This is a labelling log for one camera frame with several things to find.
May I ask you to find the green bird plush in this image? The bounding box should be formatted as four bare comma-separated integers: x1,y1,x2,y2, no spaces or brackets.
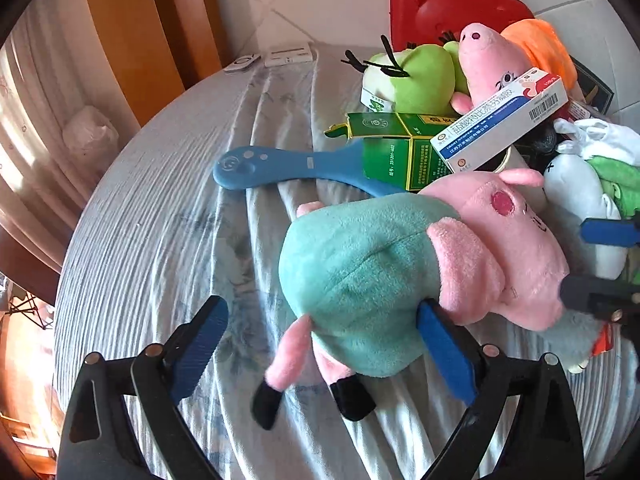
341,35,471,116

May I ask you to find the grey plush toy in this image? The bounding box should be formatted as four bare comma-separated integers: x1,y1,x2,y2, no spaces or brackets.
542,310,608,374

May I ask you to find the red plastic carry case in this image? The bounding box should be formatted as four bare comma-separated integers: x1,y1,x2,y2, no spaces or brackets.
390,0,536,53

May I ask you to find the white blue medicine box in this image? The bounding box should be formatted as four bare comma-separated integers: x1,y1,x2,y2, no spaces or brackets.
430,71,569,175

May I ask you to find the white flat remote control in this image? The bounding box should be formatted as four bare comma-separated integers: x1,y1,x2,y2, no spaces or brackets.
264,44,317,68

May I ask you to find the black thread spool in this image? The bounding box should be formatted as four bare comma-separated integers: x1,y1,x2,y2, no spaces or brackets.
525,125,558,156

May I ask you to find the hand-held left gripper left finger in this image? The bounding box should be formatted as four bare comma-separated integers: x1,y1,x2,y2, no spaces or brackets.
59,295,230,480

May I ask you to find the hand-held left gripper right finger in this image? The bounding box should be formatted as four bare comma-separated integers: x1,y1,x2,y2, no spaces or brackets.
417,301,586,480

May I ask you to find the teal dress pig plush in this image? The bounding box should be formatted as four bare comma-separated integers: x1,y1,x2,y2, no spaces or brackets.
250,169,571,431

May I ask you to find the green dinosaur plush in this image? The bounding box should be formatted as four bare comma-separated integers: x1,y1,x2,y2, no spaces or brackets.
587,156,640,218

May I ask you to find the green carton box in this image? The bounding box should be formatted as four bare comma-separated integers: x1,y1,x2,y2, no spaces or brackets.
324,111,453,192

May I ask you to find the white plastic bag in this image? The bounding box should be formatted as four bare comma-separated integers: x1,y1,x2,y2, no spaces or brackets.
62,105,121,161

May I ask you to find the white plush toy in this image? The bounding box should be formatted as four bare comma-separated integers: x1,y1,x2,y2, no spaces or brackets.
544,152,628,281

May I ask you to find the blue lint roller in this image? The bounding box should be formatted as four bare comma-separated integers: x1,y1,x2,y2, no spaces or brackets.
212,140,406,196

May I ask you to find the striped bed sheet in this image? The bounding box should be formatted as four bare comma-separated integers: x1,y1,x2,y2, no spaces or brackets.
52,42,640,480

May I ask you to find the small white remote control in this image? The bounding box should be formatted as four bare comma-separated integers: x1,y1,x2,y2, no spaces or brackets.
223,52,261,72

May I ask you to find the wooden headboard post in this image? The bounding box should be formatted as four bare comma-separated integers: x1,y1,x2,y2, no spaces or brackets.
80,0,226,92

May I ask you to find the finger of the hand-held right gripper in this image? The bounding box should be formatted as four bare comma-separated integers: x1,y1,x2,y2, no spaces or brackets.
581,217,640,249
560,274,640,329

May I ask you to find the orange dress pig plush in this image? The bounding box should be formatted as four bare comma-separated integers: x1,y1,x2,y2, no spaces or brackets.
450,19,578,113

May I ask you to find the pale pleated curtain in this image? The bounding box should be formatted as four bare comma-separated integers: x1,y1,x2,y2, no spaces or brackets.
0,15,121,301

